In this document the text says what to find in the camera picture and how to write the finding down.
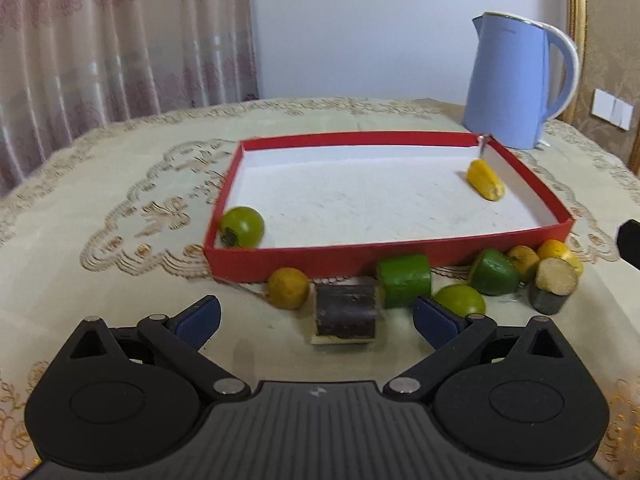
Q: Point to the orange round citrus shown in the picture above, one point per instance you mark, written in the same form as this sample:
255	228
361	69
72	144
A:
555	250

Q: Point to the beige embroidered tablecloth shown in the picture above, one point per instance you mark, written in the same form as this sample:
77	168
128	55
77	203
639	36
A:
125	240

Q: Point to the green cucumber piece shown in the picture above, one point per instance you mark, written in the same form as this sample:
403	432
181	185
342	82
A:
404	280

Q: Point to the yellow round citrus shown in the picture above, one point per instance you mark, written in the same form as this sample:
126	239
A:
287	287
524	261

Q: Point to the red cardboard box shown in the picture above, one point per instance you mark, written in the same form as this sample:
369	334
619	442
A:
350	195

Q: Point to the blue electric kettle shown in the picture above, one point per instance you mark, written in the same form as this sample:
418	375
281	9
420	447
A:
505	80

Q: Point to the white wall switch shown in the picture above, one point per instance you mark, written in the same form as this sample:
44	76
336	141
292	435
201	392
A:
611	109

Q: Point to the yellow banana piece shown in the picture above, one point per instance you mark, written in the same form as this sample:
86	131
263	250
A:
484	180

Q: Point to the green lime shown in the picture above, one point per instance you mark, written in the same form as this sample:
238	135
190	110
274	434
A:
462	299

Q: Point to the green round persimmon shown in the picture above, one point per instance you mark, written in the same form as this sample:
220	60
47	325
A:
242	226

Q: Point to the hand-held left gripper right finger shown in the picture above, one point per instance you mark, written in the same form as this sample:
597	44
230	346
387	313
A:
436	321

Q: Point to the green pepper piece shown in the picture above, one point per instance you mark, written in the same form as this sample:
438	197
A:
492	272

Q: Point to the gold wall frame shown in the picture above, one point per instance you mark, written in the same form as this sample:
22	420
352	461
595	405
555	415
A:
577	10

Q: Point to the dark sugarcane piece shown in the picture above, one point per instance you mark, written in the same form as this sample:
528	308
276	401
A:
554	282
345	312

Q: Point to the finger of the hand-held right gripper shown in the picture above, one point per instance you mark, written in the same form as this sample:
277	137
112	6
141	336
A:
629	240

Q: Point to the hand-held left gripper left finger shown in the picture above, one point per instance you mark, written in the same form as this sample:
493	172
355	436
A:
196	319

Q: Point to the pink patterned curtain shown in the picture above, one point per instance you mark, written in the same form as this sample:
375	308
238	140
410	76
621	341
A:
110	50

